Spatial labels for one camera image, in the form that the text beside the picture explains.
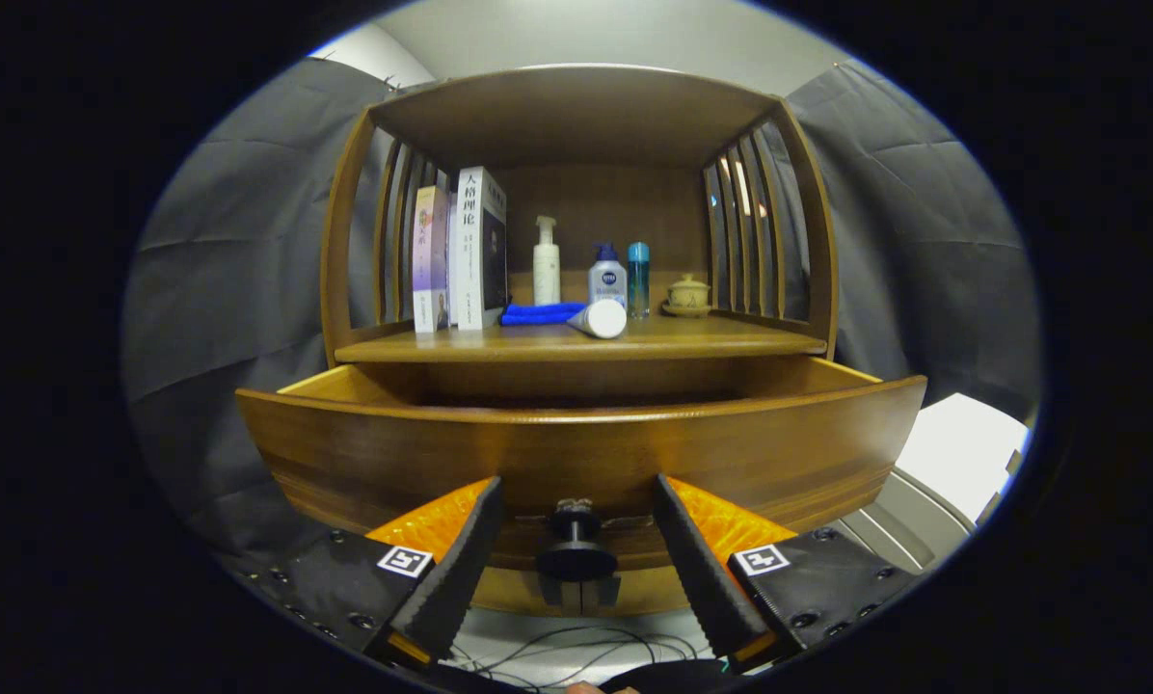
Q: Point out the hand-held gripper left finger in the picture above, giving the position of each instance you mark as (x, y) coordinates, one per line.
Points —
(451, 569)

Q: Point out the white flat board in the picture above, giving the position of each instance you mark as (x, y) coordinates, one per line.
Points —
(962, 453)

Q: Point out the black backdrop cloth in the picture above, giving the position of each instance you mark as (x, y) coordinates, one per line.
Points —
(239, 289)

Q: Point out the brown wooden drawer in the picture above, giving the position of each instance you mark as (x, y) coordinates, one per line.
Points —
(586, 453)

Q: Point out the white pump bottle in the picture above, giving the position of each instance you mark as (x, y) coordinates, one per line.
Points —
(547, 275)

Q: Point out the white bottle with blue cap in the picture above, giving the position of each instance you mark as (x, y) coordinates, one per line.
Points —
(607, 280)

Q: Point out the white green cleanser tube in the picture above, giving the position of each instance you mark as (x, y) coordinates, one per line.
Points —
(603, 319)

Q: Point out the black round drawer knob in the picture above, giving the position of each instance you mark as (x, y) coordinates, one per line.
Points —
(576, 559)

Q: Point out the tan lidded teacup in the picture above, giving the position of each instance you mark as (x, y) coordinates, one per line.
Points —
(688, 294)

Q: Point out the grey slatted chair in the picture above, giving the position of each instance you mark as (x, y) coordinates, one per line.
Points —
(904, 530)

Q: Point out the thick white book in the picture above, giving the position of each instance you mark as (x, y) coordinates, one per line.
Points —
(466, 251)

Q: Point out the wooden countertop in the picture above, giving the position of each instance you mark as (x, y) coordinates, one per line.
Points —
(692, 337)

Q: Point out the blue folded cloth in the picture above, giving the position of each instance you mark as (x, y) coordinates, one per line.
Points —
(538, 313)

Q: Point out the brown wooden cabinet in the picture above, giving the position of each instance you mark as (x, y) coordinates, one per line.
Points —
(576, 106)

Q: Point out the slim teal bottle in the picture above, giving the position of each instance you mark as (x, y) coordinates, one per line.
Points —
(639, 280)

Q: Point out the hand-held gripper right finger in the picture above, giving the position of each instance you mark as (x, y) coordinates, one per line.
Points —
(702, 578)

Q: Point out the purple paperback book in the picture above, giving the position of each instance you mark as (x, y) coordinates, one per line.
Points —
(430, 260)

